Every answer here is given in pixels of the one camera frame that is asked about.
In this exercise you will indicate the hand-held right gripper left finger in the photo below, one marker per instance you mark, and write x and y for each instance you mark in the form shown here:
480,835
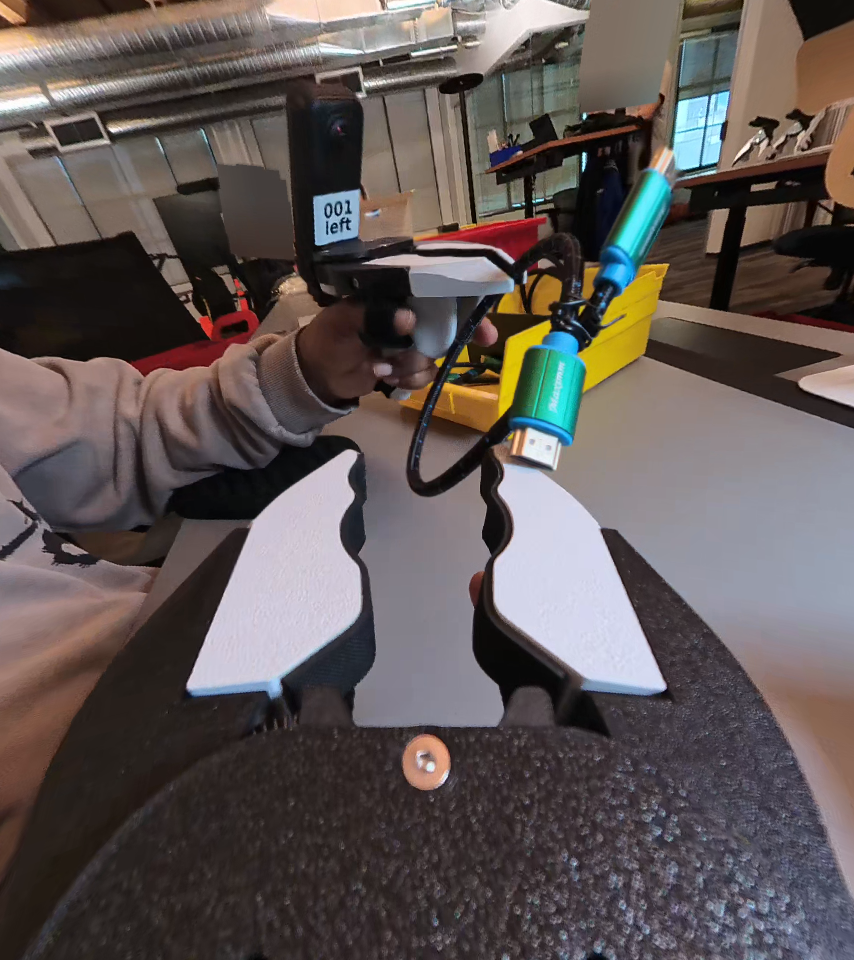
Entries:
284,585

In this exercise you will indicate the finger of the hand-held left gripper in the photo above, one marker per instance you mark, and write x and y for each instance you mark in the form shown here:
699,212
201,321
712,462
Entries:
457,248
457,277

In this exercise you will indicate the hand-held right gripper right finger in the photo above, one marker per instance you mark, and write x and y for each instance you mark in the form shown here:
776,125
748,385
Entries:
569,592

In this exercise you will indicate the yellow plastic bin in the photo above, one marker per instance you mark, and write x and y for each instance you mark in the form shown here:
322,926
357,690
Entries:
622,330

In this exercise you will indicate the person's left forearm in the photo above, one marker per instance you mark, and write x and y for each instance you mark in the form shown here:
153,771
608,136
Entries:
134,420

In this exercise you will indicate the person's left hand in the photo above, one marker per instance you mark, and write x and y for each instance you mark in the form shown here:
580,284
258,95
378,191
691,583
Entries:
337,360

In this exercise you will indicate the cardboard box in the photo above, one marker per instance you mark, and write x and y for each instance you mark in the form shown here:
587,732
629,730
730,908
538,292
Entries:
389,214

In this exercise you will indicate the black textured wrist rest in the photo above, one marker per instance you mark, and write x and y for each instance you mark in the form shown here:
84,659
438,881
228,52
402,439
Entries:
246,480

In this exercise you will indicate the wooden standing desk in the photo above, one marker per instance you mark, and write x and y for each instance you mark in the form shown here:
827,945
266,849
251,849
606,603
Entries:
569,142

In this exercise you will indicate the black monitor screen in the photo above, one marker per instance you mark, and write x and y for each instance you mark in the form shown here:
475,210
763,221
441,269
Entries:
74,300

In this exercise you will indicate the person's grey hoodie torso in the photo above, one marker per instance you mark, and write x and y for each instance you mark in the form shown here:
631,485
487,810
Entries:
6,675

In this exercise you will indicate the wooden desk black legs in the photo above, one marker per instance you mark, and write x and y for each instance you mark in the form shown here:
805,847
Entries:
757,176

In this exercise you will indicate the black office chair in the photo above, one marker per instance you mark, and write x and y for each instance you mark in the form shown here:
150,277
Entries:
839,247

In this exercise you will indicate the silver ventilation duct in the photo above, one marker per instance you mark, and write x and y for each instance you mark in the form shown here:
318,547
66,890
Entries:
171,60

